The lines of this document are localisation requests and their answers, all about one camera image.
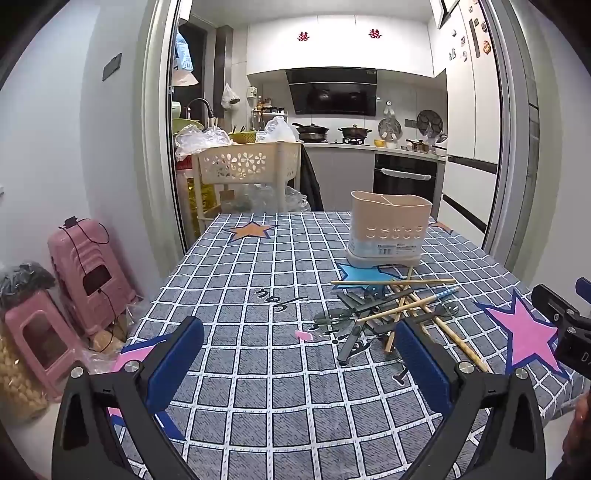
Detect hanging metal steamer rack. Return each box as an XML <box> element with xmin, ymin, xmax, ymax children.
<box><xmin>378</xmin><ymin>115</ymin><xmax>403</xmax><ymax>139</ymax></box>

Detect bag of pale dried goods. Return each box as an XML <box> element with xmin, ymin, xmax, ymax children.
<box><xmin>0</xmin><ymin>318</ymin><xmax>49</xmax><ymax>421</ymax></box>

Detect metal spice rack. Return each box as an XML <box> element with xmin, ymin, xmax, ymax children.
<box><xmin>249</xmin><ymin>104</ymin><xmax>289</xmax><ymax>132</ymax></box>

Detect blue and white hanging bag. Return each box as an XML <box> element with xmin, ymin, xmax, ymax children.
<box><xmin>173</xmin><ymin>32</ymin><xmax>199</xmax><ymax>86</ymax></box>

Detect hanging dark egg pan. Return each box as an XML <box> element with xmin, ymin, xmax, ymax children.
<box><xmin>416</xmin><ymin>110</ymin><xmax>443</xmax><ymax>138</ymax></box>

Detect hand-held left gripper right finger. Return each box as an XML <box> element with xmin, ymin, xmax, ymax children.
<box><xmin>394</xmin><ymin>318</ymin><xmax>548</xmax><ymax>480</ymax></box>

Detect grey checked star tablecloth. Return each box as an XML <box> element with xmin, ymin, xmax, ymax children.
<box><xmin>104</xmin><ymin>210</ymin><xmax>591</xmax><ymax>480</ymax></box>

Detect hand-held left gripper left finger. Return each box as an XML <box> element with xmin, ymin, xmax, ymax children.
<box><xmin>52</xmin><ymin>316</ymin><xmax>206</xmax><ymax>480</ymax></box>

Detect black wok with lid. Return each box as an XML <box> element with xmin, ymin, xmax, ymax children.
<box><xmin>338</xmin><ymin>124</ymin><xmax>373</xmax><ymax>141</ymax></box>
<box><xmin>292</xmin><ymin>122</ymin><xmax>331</xmax><ymax>141</ymax></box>

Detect beige basket trolley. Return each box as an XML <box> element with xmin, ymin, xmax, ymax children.
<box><xmin>191</xmin><ymin>142</ymin><xmax>303</xmax><ymax>232</ymax></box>

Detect dark jacket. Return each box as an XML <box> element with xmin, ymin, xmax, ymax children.
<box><xmin>299</xmin><ymin>147</ymin><xmax>325</xmax><ymax>212</ymax></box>

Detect black kitchen faucet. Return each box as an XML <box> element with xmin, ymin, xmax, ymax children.
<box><xmin>186</xmin><ymin>98</ymin><xmax>214</xmax><ymax>127</ymax></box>

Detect white plastic bag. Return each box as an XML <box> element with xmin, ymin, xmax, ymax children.
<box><xmin>256</xmin><ymin>115</ymin><xmax>300</xmax><ymax>144</ymax></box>

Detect blue striped wooden chopstick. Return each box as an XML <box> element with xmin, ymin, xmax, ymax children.
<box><xmin>355</xmin><ymin>286</ymin><xmax>461</xmax><ymax>322</ymax></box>

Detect person's right forearm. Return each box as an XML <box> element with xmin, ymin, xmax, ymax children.
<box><xmin>567</xmin><ymin>398</ymin><xmax>591</xmax><ymax>480</ymax></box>

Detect dark wall switch panel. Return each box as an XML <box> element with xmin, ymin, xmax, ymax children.
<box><xmin>102</xmin><ymin>53</ymin><xmax>123</xmax><ymax>81</ymax></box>

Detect beige plastic utensil holder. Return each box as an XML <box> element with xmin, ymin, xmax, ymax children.
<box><xmin>346</xmin><ymin>190</ymin><xmax>434</xmax><ymax>269</ymax></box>

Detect black cable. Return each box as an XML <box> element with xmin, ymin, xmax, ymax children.
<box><xmin>59</xmin><ymin>216</ymin><xmax>122</xmax><ymax>356</ymax></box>

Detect black range hood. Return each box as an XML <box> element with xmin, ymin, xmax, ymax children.
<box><xmin>285</xmin><ymin>68</ymin><xmax>378</xmax><ymax>117</ymax></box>

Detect black built-in oven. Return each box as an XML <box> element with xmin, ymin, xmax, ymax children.
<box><xmin>372</xmin><ymin>154</ymin><xmax>438</xmax><ymax>208</ymax></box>

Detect pile of grey plastic cutlery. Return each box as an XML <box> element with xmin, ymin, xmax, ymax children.
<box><xmin>313</xmin><ymin>284</ymin><xmax>460</xmax><ymax>367</ymax></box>

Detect bag of dark dried goods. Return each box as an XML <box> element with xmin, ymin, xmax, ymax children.
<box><xmin>0</xmin><ymin>262</ymin><xmax>56</xmax><ymax>310</ymax></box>

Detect white refrigerator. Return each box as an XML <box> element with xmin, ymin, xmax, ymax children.
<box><xmin>441</xmin><ymin>0</ymin><xmax>502</xmax><ymax>232</ymax></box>

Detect plain wooden chopstick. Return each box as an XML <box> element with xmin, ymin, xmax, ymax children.
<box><xmin>331</xmin><ymin>279</ymin><xmax>458</xmax><ymax>286</ymax></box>
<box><xmin>392</xmin><ymin>284</ymin><xmax>491</xmax><ymax>374</ymax></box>
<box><xmin>385</xmin><ymin>267</ymin><xmax>413</xmax><ymax>355</ymax></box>

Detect clear plastic bag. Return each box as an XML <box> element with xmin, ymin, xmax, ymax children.
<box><xmin>175</xmin><ymin>126</ymin><xmax>232</xmax><ymax>160</ymax></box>

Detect white upper cabinets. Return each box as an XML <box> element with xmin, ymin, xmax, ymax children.
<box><xmin>246</xmin><ymin>14</ymin><xmax>435</xmax><ymax>77</ymax></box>

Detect group of fridge magnets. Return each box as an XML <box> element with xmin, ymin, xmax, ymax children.
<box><xmin>448</xmin><ymin>9</ymin><xmax>492</xmax><ymax>63</ymax></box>

